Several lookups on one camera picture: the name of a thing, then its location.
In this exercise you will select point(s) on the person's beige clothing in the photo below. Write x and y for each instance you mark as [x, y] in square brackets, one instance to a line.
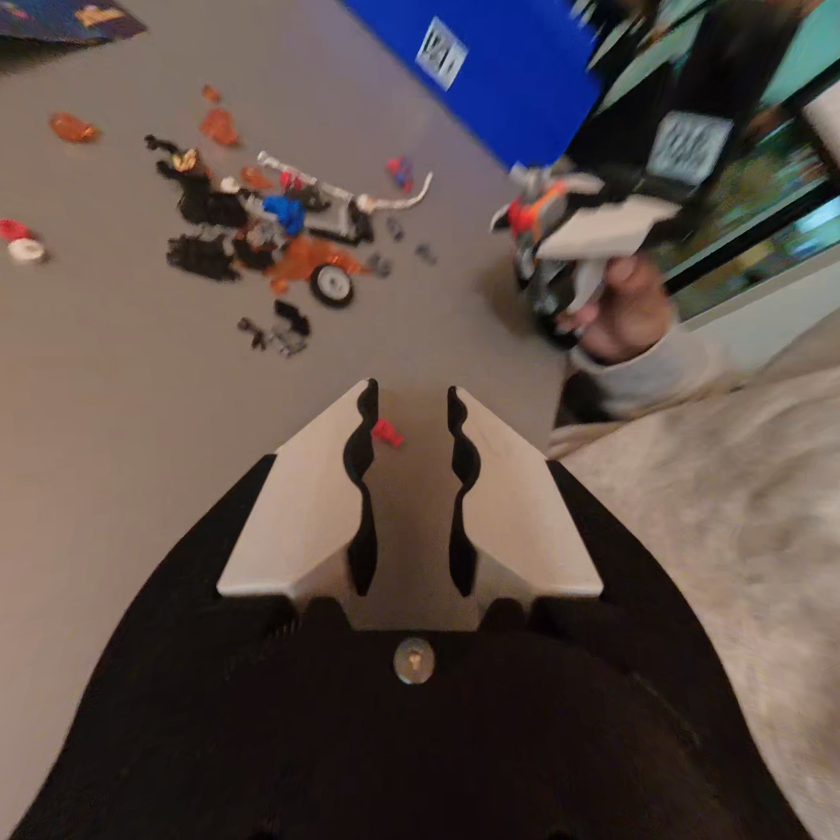
[722, 590]

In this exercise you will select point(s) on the red lego piece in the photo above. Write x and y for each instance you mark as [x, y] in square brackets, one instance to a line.
[387, 433]

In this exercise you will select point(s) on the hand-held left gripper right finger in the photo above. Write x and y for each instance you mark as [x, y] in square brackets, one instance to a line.
[525, 525]

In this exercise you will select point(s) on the blue box with label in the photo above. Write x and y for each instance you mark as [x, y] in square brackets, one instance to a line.
[512, 85]

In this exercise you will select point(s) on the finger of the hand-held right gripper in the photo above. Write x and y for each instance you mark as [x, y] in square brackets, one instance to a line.
[581, 184]
[610, 229]

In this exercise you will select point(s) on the person's right hand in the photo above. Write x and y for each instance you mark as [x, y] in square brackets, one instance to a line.
[630, 308]

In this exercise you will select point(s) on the pile of lego parts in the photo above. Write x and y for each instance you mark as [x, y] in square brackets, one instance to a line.
[262, 229]

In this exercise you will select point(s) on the person's right forearm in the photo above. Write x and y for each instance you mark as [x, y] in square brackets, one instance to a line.
[656, 380]

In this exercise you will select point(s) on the lego instruction booklet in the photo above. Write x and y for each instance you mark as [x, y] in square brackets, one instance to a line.
[59, 16]

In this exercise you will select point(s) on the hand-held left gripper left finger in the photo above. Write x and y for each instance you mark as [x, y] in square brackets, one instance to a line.
[295, 518]

